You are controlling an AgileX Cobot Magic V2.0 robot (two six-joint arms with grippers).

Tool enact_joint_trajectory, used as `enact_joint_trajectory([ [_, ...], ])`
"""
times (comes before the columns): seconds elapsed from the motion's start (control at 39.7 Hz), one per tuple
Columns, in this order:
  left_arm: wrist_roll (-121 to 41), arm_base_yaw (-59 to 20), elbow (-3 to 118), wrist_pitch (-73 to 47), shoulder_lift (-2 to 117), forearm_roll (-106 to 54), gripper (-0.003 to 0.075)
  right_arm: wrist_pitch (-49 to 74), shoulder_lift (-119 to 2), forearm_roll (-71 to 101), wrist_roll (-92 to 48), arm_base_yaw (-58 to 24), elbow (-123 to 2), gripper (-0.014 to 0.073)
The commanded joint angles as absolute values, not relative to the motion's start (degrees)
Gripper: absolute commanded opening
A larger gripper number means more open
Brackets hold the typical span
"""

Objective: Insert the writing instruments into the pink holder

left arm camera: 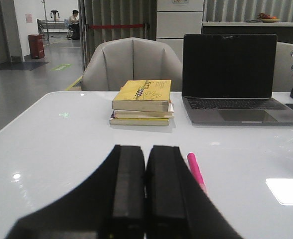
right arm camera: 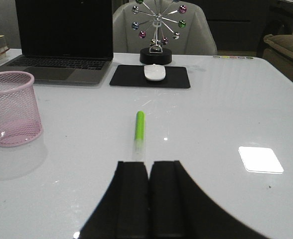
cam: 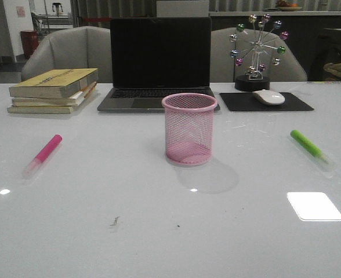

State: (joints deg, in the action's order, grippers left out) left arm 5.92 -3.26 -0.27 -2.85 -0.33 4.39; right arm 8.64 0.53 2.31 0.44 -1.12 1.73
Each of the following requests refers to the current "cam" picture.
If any beige cushion at right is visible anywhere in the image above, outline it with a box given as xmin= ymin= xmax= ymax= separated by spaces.
xmin=323 ymin=61 xmax=341 ymax=82

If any middle white book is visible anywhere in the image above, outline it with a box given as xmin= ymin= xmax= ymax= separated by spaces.
xmin=12 ymin=82 xmax=97 ymax=107

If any black mouse pad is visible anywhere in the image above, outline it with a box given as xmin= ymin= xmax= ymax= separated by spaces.
xmin=220 ymin=92 xmax=314 ymax=112

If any white computer mouse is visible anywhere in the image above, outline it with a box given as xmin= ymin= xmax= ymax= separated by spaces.
xmin=252 ymin=89 xmax=285 ymax=105

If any bottom yellow book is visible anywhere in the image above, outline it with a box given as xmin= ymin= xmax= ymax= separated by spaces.
xmin=7 ymin=88 xmax=96 ymax=114

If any fruit bowl on counter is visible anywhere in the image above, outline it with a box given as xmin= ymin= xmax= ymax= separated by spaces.
xmin=275 ymin=0 xmax=302 ymax=12

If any top yellow book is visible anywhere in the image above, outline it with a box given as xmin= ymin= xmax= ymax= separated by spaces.
xmin=9 ymin=68 xmax=99 ymax=98

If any pink highlighter pen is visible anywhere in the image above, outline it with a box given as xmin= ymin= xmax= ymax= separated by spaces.
xmin=22 ymin=134 xmax=63 ymax=179

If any green highlighter pen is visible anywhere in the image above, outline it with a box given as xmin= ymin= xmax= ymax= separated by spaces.
xmin=290 ymin=130 xmax=335 ymax=171

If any grey laptop computer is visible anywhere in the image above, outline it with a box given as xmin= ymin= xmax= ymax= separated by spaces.
xmin=97 ymin=17 xmax=213 ymax=113

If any yellow book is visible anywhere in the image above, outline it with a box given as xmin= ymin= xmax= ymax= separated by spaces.
xmin=7 ymin=88 xmax=96 ymax=114
xmin=9 ymin=68 xmax=99 ymax=98

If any ferris wheel desk toy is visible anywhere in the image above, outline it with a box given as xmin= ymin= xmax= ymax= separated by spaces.
xmin=229 ymin=13 xmax=286 ymax=92

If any pink mesh pen holder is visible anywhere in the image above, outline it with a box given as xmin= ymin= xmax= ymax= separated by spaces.
xmin=162 ymin=93 xmax=217 ymax=166

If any left grey armchair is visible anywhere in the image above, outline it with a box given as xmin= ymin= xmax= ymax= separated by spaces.
xmin=21 ymin=26 xmax=113 ymax=83

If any right grey armchair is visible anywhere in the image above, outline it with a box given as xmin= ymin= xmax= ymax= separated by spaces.
xmin=210 ymin=27 xmax=307 ymax=82

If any red bin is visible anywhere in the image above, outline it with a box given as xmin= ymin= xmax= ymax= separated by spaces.
xmin=20 ymin=30 xmax=39 ymax=59

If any grey armchair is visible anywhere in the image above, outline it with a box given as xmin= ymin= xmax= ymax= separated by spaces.
xmin=210 ymin=27 xmax=307 ymax=82
xmin=21 ymin=26 xmax=113 ymax=83

